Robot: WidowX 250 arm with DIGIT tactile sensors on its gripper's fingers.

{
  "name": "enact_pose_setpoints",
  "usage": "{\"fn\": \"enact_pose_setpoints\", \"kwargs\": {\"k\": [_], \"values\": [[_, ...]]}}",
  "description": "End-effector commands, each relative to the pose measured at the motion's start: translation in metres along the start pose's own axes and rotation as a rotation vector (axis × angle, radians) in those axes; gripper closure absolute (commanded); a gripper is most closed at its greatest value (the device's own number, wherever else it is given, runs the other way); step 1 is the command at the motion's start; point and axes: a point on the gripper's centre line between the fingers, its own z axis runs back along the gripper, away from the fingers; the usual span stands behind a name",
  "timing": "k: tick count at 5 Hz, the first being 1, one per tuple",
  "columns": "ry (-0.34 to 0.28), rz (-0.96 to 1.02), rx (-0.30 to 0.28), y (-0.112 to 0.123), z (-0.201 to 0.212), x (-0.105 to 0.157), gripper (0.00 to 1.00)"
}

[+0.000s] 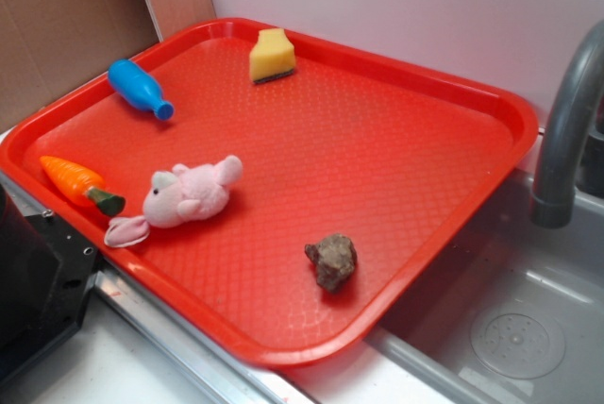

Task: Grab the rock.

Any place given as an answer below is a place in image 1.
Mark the brown rock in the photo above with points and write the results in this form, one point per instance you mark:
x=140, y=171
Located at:
x=335, y=261

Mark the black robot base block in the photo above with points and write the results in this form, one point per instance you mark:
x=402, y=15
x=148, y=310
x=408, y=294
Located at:
x=47, y=272

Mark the red plastic tray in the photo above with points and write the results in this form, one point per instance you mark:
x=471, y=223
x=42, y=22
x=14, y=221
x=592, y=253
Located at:
x=392, y=155

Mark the pink plush bunny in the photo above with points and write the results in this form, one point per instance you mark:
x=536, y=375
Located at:
x=176, y=197

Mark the yellow sponge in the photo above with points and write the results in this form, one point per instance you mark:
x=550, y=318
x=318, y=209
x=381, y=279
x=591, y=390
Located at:
x=272, y=56

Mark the blue toy bottle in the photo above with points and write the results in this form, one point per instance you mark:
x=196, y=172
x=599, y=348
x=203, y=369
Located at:
x=139, y=89

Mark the orange toy carrot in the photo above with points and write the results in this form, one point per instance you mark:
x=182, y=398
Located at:
x=82, y=186

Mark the grey toy sink basin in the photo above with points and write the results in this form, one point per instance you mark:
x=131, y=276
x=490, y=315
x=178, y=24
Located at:
x=508, y=312

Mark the grey faucet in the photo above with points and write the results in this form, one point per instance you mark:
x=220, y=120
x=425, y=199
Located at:
x=571, y=154

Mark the brown cardboard panel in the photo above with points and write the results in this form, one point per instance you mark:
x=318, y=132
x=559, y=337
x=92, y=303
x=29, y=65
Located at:
x=51, y=47

